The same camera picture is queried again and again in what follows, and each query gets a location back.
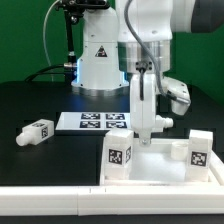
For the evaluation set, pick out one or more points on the white front obstacle wall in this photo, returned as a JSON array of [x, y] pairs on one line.
[[111, 200]]

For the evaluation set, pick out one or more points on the white square table top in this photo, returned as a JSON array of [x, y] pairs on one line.
[[162, 163]]

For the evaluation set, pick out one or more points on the white right obstacle wall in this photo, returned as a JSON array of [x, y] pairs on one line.
[[217, 167]]

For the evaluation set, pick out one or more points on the white marker base plate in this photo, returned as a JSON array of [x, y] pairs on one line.
[[75, 121]]

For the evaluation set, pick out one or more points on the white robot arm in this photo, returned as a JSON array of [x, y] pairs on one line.
[[128, 46]]

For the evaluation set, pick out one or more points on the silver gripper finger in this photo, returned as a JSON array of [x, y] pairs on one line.
[[145, 137]]

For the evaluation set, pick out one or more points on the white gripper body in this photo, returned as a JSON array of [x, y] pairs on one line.
[[143, 111]]

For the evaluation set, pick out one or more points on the black camera stand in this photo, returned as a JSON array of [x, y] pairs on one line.
[[73, 12]]

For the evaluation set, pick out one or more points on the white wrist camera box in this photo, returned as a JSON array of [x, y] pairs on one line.
[[179, 94]]

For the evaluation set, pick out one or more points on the white obstacle wall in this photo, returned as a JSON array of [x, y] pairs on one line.
[[111, 200], [217, 167]]

